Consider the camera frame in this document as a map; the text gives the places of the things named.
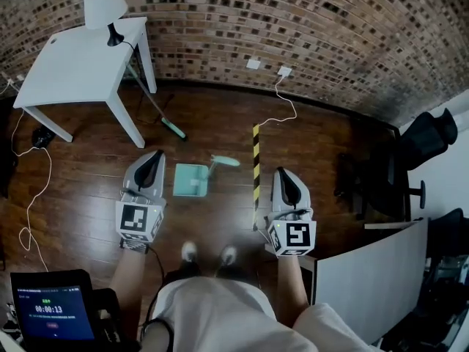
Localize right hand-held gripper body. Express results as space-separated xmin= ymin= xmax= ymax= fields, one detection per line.
xmin=265 ymin=206 xmax=318 ymax=258

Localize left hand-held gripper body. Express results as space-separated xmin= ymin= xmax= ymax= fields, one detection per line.
xmin=115 ymin=190 xmax=168 ymax=255

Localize green long-handled dustpan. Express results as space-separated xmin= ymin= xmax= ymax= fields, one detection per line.
xmin=172 ymin=154 xmax=241 ymax=198

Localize person's right forearm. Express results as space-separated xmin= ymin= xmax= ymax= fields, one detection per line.
xmin=276 ymin=254 xmax=311 ymax=326

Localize person's left forearm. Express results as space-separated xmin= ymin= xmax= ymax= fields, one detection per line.
xmin=108 ymin=249 xmax=148 ymax=312

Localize green broom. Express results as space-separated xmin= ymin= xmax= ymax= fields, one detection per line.
xmin=125 ymin=62 xmax=188 ymax=142

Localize person's white left shoe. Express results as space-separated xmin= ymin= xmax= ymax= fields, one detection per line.
xmin=180 ymin=241 xmax=198 ymax=263

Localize person's white shoe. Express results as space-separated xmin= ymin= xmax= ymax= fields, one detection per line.
xmin=219 ymin=244 xmax=239 ymax=268
xmin=180 ymin=241 xmax=198 ymax=263

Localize person's white right shoe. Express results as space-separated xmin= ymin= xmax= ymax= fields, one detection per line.
xmin=219 ymin=244 xmax=239 ymax=268

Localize grey desk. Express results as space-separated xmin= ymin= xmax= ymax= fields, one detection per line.
xmin=309 ymin=217 xmax=430 ymax=345

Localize person's black trousers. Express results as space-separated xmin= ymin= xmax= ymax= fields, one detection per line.
xmin=162 ymin=260 xmax=258 ymax=290

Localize black plastic bag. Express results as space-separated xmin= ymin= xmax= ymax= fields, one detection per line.
xmin=32 ymin=125 xmax=56 ymax=148

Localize person's white shirt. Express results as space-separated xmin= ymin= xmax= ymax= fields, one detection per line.
xmin=141 ymin=276 xmax=385 ymax=352

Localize white square table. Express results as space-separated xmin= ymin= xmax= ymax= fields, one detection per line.
xmin=12 ymin=16 xmax=158 ymax=149

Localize black office chair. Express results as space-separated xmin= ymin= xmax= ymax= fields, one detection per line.
xmin=333 ymin=107 xmax=459 ymax=222
xmin=426 ymin=207 xmax=469 ymax=260

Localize black tablet with screen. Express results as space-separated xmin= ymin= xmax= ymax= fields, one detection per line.
xmin=10 ymin=268 xmax=97 ymax=348

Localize white table lamp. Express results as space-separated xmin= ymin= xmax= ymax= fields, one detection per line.
xmin=83 ymin=0 xmax=129 ymax=48

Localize black body-worn cable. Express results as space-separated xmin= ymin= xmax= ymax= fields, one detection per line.
xmin=140 ymin=246 xmax=175 ymax=352

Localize long white looped cable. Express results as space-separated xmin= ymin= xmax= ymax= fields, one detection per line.
xmin=0 ymin=72 xmax=53 ymax=273

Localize black lamp cord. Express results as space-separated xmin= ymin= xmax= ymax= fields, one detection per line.
xmin=122 ymin=40 xmax=175 ymax=125

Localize white cable from wall socket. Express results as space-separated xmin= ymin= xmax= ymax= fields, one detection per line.
xmin=255 ymin=74 xmax=298 ymax=247

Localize black tablet mount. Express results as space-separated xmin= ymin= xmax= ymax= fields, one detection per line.
xmin=91 ymin=287 xmax=142 ymax=352

